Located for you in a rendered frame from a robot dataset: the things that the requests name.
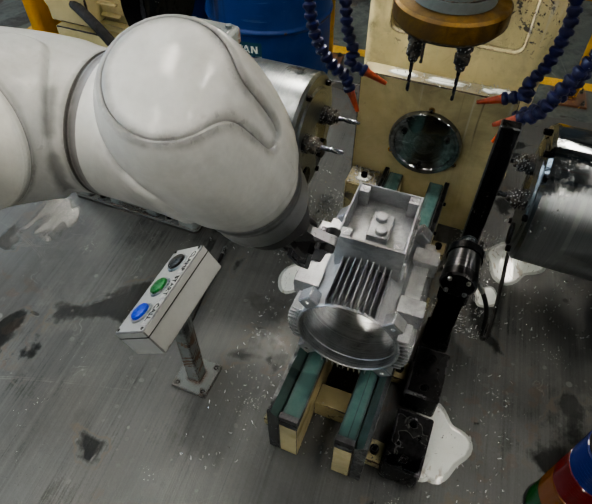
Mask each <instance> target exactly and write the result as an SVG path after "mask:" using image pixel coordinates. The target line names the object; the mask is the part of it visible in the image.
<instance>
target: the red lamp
mask: <svg viewBox="0 0 592 504"><path fill-rule="evenodd" d="M573 448H574V447H573ZM573 448H572V449H573ZM572 449H571V450H570V451H569V452H568V453H567V454H566V455H565V456H564V457H562V458H561V459H560V460H559V461H558V462H557V464H556V465H555V467H554V470H553V481H554V485H555V488H556V490H557V492H558V494H559V495H560V497H561V498H562V499H563V501H564V502H565V503H566V504H592V495H590V494H589V493H588V492H586V491H585V490H584V489H583V488H582V487H581V486H580V484H579V483H578V482H577V480H576V479H575V477H574V475H573V473H572V470H571V467H570V454H571V451H572Z"/></svg>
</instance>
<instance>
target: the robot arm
mask: <svg viewBox="0 0 592 504"><path fill-rule="evenodd" d="M73 192H86V193H92V194H97V195H102V196H106V197H110V198H114V199H117V200H121V201H124V202H127V203H131V204H134V205H137V206H140V207H143V208H146V209H149V210H151V211H154V212H157V213H160V214H162V215H165V216H168V217H170V218H173V219H175V220H178V221H180V222H183V223H189V224H192V223H197V224H199V225H201V226H204V227H207V228H211V229H215V230H216V231H218V232H220V233H221V234H223V235H224V236H225V237H226V238H228V239H229V240H231V241H232V242H234V243H237V244H239V245H242V246H247V247H253V248H256V249H260V250H276V249H279V250H280V251H281V252H287V256H288V257H289V258H290V259H291V260H292V261H293V262H294V263H295V264H296V265H297V266H299V267H302V268H305V269H308V268H309V265H310V262H311V260H313V261H314V262H321V261H322V259H323V258H324V256H325V254H333V253H334V250H335V247H336V245H337V242H338V239H339V236H340V234H341V230H339V229H338V228H337V227H328V228H327V227H326V226H322V227H321V229H318V228H317V222H316V221H315V220H314V219H313V218H312V217H310V216H309V205H308V199H309V191H308V184H307V181H306V178H305V175H304V173H303V171H302V169H301V167H300V164H299V152H298V146H297V141H296V136H295V132H294V129H293V126H292V123H291V121H290V118H289V115H288V113H287V110H286V108H285V106H284V104H283V102H282V100H281V98H280V96H279V95H278V93H277V91H276V90H275V88H274V86H273V85H272V83H271V81H270V80H269V78H268V77H267V75H266V74H265V73H264V71H263V70H262V69H261V67H260V66H259V65H258V64H257V62H256V61H255V60H254V59H253V58H252V56H251V55H250V54H249V53H248V52H247V51H246V50H245V49H244V48H243V47H242V46H241V45H240V44H239V43H237V42H236V41H235V40H234V39H232V38H231V37H230V36H229V35H227V34H226V33H225V32H223V31H221V30H220V29H218V28H217V27H215V26H213V25H212V24H210V23H208V22H205V21H203V20H201V19H198V18H196V17H192V16H188V15H182V14H164V15H157V16H153V17H149V18H146V19H144V20H141V21H139V22H137V23H135V24H133V25H131V26H130V27H128V28H127V29H125V30H124V31H123V32H121V33H120V34H119V35H118V36H117V37H116V38H115V39H114V40H113V41H112V42H111V44H110V45H109V46H108V48H107V47H103V46H100V45H97V44H94V43H92V42H89V41H87V40H83V39H79V38H74V37H70V36H65V35H60V34H55V33H50V32H44V31H37V30H30V29H22V28H13V27H4V26H0V210H2V209H4V208H7V207H11V206H16V205H21V204H27V203H33V202H39V201H46V200H53V199H64V198H67V197H69V196H70V195H71V193H73ZM313 238H314V239H313ZM314 241H316V243H315V242H314Z"/></svg>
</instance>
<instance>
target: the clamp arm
mask: <svg viewBox="0 0 592 504"><path fill-rule="evenodd" d="M522 129H523V123H520V122H515V121H511V120H506V119H502V121H501V124H500V126H499V129H498V132H497V135H496V138H495V141H494V144H493V146H492V149H491V152H490V155H489V158H488V161H487V163H486V166H485V169H484V172H483V175H482V178H481V181H480V183H479V186H478V189H477V192H476V195H475V198H474V201H473V203H472V206H471V209H470V212H469V215H468V218H467V220H466V223H465V226H464V229H463V232H462V235H461V238H460V240H465V238H466V237H467V238H466V240H471V238H473V239H472V241H473V242H476V243H477V244H478V242H479V239H480V237H481V234H482V232H483V229H484V227H485V224H486V222H487V219H488V217H489V214H490V211H491V209H492V206H493V204H494V201H495V199H496V196H497V194H498V191H499V189H500V186H501V184H502V181H503V178H504V176H505V173H506V171H507V168H508V166H509V163H510V161H511V158H512V156H513V153H514V150H515V148H516V145H517V143H518V140H519V138H520V135H521V133H522ZM470 237H471V238H470Z"/></svg>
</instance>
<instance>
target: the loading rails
mask: <svg viewBox="0 0 592 504"><path fill-rule="evenodd" d="M389 171H390V168H389V167H385V169H384V171H383V174H382V176H381V178H380V180H379V182H378V184H377V185H376V186H380V187H384V188H388V189H392V190H396V191H400V188H401V183H402V178H403V175H401V174H397V173H393V172H390V173H389ZM449 185H450V183H447V182H445V184H444V187H443V185H440V184H436V183H432V182H430V183H429V186H428V189H427V192H426V194H425V197H424V200H423V204H422V208H421V212H420V217H421V220H420V224H419V226H420V225H422V224H425V225H426V226H427V227H428V228H429V229H430V231H431V232H432V233H433V236H432V239H431V242H430V243H429V244H432V245H435V246H436V250H437V252H439V253H441V255H440V261H442V260H443V257H444V253H445V250H446V247H447V244H446V243H443V242H439V241H436V240H433V237H434V235H436V233H437V232H435V231H436V228H437V225H438V222H439V219H440V215H441V212H442V208H443V206H445V205H446V203H444V202H445V198H446V195H447V192H448V188H449ZM442 189H443V190H442ZM333 365H334V363H333ZM333 365H331V361H330V360H328V362H326V358H324V357H323V359H322V360H321V355H320V354H318V353H317V352H315V351H314V352H309V353H307V352H306V351H304V350H303V349H302V348H301V347H300V346H299V345H297V347H296V349H295V351H294V353H293V355H292V357H291V360H290V362H289V364H288V366H287V368H286V370H285V372H284V374H283V377H282V379H281V381H280V383H279V385H278V387H277V389H276V392H275V394H274V396H273V398H272V400H271V402H270V404H269V406H268V409H267V412H266V414H265V416H264V422H265V423H267V424H268V430H269V440H270V444H271V445H274V446H276V447H279V448H280V447H281V449H283V450H286V451H288V452H290V453H293V454H295V455H297V453H298V450H299V448H300V446H301V443H302V441H303V438H304V436H305V433H306V431H307V428H308V426H309V423H310V421H311V419H312V416H313V414H314V413H317V414H319V415H322V416H324V417H327V418H329V419H332V420H334V421H337V422H340V423H341V426H340V428H339V431H338V434H336V437H335V442H334V449H333V455H332V462H331V470H334V471H336V472H339V473H341V474H343V475H346V476H348V474H349V477H351V478H353V479H356V480H358V481H359V479H360V476H361V473H362V470H363V467H364V464H368V465H370V466H373V467H375V468H380V465H381V462H382V459H383V455H384V452H385V449H386V446H387V445H386V443H384V442H382V441H379V440H377V439H374V438H373V436H374V433H375V430H376V427H377V423H378V420H379V417H380V414H381V411H382V408H383V405H384V402H385V399H386V395H387V392H388V389H389V386H390V383H391V382H394V383H397V384H400V385H403V386H404V385H405V382H406V379H407V376H408V373H409V369H410V366H411V364H410V363H407V364H406V365H404V367H401V369H396V368H393V372H392V375H391V376H387V377H378V376H377V375H376V374H375V373H374V372H373V371H367V370H366V372H365V374H364V370H361V371H360V374H359V377H358V379H357V382H356V385H355V388H354V390H353V393H352V394H351V393H348V392H346V391H343V390H340V389H338V388H335V387H332V386H330V385H327V384H326V382H327V379H328V377H329V374H330V372H331V370H332V367H333ZM349 471H350V472H349Z"/></svg>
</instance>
